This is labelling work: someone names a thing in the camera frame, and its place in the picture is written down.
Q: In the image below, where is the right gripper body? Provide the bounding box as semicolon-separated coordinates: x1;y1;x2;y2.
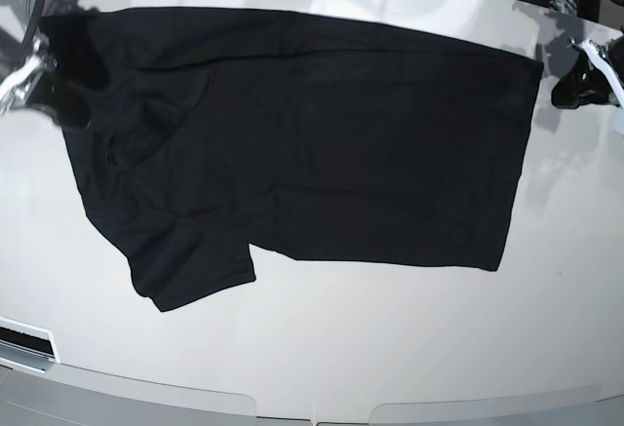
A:
1;38;56;117

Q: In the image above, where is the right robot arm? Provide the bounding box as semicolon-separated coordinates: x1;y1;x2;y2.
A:
1;0;109;131

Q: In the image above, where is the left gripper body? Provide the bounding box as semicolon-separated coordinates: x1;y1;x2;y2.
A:
569;38;623;107

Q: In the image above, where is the black t-shirt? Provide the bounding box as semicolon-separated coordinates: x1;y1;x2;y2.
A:
64;8;543;312

